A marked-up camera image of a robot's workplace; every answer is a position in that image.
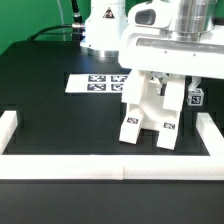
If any white chair seat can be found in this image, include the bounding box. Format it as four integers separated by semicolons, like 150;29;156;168
126;80;185;131

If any white U-shaped fence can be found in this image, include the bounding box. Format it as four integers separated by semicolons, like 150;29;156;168
0;111;224;180

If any white marker base plate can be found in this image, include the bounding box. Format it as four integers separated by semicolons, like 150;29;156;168
65;74;127;93

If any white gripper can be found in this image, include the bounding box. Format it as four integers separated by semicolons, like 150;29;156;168
118;0;224;96

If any white chair back frame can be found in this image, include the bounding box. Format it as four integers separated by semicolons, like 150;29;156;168
121;70;185;112

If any black cable with connector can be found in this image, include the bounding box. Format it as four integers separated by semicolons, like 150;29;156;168
27;0;86;42

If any white tagged cube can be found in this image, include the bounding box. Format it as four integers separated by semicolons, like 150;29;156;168
187;88;204;106

